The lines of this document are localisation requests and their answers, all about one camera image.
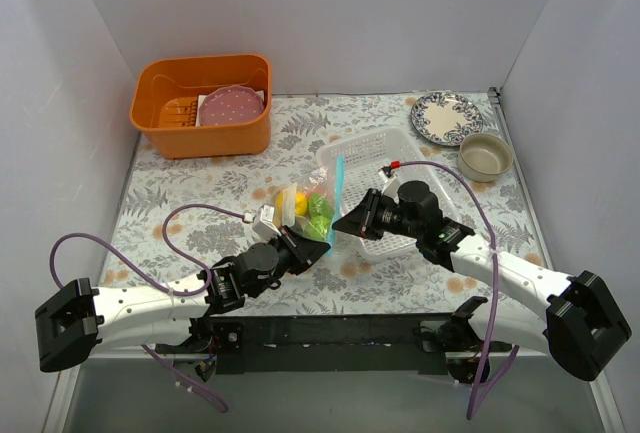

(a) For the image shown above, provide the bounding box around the bumpy green lime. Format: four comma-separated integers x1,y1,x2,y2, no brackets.
304,215,331,242

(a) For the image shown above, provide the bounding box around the green avocado half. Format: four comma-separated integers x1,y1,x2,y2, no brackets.
308,194,335,219

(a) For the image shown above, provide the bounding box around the clear zip top bag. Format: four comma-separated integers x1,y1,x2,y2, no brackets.
268,155,345,254

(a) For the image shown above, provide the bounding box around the yellow lemon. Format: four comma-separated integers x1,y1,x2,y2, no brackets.
274,191,308,216

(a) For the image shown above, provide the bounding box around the orange tangerine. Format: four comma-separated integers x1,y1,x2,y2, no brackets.
306,181,328,195

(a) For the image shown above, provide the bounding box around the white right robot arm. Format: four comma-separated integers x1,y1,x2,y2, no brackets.
332,180,632,381

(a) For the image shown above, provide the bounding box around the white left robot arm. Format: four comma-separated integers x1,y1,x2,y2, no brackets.
35,227,330,373

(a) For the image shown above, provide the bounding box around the floral table mat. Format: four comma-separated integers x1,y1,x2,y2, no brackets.
94,91,554,318

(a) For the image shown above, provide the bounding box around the white perforated plastic basket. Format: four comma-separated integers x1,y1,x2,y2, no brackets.
316,127,460,263

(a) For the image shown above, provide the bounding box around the beige ceramic bowl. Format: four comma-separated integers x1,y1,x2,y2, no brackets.
458,133,514,183

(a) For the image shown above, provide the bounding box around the blue floral ceramic plate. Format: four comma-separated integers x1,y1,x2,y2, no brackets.
410,91,484,147

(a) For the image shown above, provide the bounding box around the pink polka dot plate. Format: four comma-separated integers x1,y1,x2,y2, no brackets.
197,85,265,126

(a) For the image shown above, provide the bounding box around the orange dish rack insert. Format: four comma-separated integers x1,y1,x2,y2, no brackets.
157,96,199,128

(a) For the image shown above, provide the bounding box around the orange plastic tub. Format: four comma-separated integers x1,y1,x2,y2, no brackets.
130,54,271,159

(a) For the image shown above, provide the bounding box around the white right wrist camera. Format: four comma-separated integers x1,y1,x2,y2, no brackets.
379,161,401,198

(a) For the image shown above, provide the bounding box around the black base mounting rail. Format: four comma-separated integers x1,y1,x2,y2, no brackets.
155,313,481,381

